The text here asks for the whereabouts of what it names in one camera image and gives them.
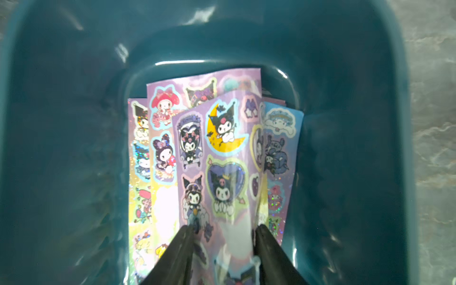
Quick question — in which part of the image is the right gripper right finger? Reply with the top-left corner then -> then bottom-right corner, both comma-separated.
254,224 -> 309,285

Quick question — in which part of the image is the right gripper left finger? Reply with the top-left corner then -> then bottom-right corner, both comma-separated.
141,226 -> 194,285

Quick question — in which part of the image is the purple Kuromi sticker sheet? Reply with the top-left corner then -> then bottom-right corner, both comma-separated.
173,90 -> 264,285

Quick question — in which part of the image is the blue glitter sticker sheet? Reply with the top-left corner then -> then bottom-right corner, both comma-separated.
263,102 -> 304,245

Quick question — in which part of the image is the dark teal storage box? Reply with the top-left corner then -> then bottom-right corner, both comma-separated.
1,1 -> 419,285

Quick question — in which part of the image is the pink sticker sheet in box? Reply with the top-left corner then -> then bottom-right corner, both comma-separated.
128,98 -> 155,285

